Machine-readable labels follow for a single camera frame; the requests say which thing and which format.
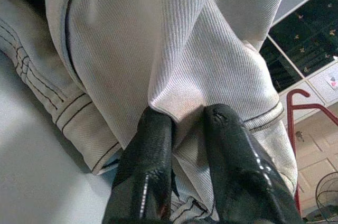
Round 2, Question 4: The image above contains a white denim pants black stitching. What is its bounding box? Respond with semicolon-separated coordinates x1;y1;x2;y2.
0;0;301;224

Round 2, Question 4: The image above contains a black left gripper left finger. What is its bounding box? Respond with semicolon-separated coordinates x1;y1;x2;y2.
104;107;174;224

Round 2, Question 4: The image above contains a red wire hanger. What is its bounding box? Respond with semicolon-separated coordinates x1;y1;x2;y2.
286;89;338;216

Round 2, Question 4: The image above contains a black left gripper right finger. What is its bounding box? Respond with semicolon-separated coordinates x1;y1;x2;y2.
203;103;304;224

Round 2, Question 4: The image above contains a black wire floor fan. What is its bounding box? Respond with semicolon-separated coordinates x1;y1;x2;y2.
315;171;338;222

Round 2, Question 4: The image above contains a white glass door cabinet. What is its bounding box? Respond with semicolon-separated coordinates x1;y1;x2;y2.
260;0;338;107

